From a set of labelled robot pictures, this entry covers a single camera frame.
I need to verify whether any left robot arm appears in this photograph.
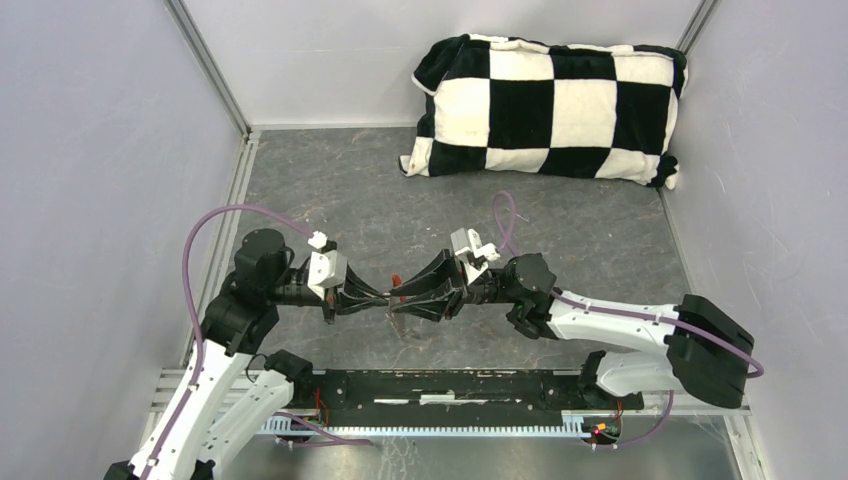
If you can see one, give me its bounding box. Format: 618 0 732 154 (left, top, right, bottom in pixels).
105 229 388 479

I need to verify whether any black white checkered pillow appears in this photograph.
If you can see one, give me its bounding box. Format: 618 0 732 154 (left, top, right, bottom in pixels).
399 34 688 189

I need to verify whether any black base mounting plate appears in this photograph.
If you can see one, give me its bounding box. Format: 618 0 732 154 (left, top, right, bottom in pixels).
286 370 645 428

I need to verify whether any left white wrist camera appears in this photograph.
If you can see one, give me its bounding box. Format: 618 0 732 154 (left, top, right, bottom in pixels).
307 231 348 300

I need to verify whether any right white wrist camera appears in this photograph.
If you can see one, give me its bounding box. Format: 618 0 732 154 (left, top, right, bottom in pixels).
450 228 501 284

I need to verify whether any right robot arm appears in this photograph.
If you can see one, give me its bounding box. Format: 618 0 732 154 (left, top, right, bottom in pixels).
390 249 764 409

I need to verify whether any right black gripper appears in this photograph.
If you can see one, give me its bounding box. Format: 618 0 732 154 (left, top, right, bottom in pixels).
388 249 516 325

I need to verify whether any red grey keyring holder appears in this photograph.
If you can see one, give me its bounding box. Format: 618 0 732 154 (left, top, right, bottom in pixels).
387 273 419 342

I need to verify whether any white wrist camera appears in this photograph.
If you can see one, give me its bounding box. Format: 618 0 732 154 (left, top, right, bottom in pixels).
307 231 348 300
450 228 501 284

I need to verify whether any blue white cable duct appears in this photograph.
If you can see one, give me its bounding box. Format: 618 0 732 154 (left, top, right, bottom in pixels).
235 411 624 439

